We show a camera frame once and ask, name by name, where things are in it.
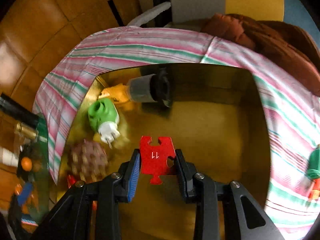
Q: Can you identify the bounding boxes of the white padded armrest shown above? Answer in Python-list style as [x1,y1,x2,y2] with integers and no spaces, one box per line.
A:
[127,1,172,28]

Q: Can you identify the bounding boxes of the striped bedsheet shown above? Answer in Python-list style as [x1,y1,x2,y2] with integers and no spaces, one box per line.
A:
[32,27,320,240]

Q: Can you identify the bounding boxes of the shiny red toy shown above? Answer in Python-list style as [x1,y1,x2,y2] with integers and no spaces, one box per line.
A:
[66,174,78,189]

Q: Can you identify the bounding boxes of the grey spool with black disc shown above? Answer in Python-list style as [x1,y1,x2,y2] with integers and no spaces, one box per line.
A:
[126,67,173,108]

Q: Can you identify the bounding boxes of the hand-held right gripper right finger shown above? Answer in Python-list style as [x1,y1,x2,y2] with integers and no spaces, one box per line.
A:
[175,149,285,240]

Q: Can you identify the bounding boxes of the red puzzle piece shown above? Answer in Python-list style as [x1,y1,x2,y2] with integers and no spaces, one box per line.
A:
[139,135,177,185]

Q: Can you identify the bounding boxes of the green plug-in device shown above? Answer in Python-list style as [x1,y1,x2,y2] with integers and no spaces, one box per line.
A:
[87,98,121,148]

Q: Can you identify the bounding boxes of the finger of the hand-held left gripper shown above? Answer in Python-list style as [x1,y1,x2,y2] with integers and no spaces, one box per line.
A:
[16,182,34,207]

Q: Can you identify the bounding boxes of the brown spiky ball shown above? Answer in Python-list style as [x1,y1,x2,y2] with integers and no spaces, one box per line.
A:
[68,139,109,183]

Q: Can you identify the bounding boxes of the grey yellow blue headboard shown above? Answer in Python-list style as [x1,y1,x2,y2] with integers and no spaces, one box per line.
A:
[169,0,320,50]

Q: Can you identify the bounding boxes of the black gold-collared bottle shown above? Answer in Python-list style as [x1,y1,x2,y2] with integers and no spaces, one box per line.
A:
[0,94,38,140]

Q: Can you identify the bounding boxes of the orange linked cubes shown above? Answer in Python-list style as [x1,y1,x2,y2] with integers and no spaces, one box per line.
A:
[307,177,320,202]

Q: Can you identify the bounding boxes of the orange fruit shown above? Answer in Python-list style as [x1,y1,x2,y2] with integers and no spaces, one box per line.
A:
[21,157,33,170]

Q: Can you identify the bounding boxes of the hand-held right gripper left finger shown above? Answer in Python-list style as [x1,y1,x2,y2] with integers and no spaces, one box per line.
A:
[30,149,141,240]

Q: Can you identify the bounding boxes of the gold tin box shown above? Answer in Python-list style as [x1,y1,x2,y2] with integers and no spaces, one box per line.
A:
[56,63,272,240]

